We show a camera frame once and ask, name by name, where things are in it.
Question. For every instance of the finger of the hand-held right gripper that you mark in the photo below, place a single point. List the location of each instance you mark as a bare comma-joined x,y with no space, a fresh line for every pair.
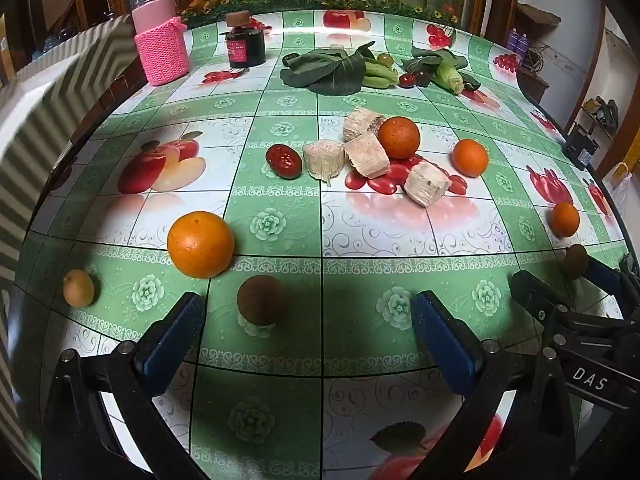
602,272
530,290

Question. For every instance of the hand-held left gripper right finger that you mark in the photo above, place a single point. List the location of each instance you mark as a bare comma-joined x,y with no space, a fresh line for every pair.
442,345

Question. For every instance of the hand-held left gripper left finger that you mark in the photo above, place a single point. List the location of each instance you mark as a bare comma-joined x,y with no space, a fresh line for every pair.
170,342

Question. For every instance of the brown kiwi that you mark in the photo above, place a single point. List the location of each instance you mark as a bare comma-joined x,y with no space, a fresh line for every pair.
575,260
261,300

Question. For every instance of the small orange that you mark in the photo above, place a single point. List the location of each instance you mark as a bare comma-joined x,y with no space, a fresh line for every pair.
565,219

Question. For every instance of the large orange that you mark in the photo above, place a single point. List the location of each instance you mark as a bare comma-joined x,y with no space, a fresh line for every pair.
200,244

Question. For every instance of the small yellow round fruit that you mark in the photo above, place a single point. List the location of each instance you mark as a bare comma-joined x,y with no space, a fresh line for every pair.
78,287

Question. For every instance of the peeled sugarcane piece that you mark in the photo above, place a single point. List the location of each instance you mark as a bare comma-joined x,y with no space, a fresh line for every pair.
322,157
367,156
425,185
357,125

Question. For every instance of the white tray with striped rim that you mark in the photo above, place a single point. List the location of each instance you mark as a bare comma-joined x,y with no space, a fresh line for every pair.
30,110

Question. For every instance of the white plastic bag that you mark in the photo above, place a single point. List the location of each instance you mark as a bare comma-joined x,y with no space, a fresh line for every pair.
620,187

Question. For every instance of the small black box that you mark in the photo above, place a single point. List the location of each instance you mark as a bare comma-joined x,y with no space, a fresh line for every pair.
580,147

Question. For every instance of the medium orange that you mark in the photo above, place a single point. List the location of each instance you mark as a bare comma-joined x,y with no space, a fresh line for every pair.
470,157

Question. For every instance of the green fruit-printed tablecloth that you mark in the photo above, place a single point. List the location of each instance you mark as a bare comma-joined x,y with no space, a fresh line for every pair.
280,220

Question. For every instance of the dark orange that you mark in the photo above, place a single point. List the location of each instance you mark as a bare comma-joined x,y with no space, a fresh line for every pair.
398,137

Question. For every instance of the red jujube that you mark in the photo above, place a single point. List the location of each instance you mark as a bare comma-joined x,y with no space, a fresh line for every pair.
284,161

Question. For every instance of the corn cob in husk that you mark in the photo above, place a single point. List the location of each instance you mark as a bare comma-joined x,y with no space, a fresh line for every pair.
450,80

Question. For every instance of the small dark red fruit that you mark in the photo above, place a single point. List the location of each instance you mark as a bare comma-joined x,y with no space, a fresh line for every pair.
423,77

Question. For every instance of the small red cherry tomato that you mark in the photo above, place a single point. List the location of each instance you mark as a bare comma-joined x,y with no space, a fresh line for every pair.
407,80

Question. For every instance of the purple bottle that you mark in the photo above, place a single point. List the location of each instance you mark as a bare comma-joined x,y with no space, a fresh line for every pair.
512,40
523,41

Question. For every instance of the leafy green bunch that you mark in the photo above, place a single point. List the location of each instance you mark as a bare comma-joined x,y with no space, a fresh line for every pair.
430,60

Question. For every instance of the small green cucumber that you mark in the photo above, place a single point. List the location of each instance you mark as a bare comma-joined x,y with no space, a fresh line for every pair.
374,81
381,67

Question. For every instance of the pink bottle with knitted sleeve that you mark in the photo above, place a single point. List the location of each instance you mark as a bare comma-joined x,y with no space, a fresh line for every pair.
160,55

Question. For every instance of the large dark leafy green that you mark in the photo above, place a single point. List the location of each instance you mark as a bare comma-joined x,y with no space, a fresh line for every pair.
325,72

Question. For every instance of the dark jar with brown lid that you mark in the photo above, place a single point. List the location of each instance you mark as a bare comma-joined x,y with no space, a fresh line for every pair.
247,47

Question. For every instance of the small dark round fruit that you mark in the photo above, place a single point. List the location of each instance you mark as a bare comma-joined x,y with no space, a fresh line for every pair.
289,59

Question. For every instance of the small pale vegetable piece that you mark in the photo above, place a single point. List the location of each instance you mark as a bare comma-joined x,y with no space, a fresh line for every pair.
337,48

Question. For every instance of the wooden wall shelf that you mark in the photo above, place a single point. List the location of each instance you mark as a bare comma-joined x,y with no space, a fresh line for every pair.
537,15

